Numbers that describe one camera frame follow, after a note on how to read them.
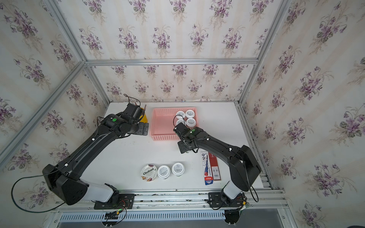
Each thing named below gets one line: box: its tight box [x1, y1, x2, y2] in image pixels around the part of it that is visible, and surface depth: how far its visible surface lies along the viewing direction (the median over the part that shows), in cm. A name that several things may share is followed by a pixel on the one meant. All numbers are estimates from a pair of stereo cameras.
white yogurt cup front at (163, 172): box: [157, 165, 171, 180], surface depth 78 cm
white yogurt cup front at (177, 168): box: [171, 162, 185, 177], surface depth 80 cm
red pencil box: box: [208, 152, 221, 181], surface depth 85 cm
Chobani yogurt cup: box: [140, 163, 158, 182], surface depth 80 cm
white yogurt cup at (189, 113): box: [185, 109, 195, 119], surface depth 106 cm
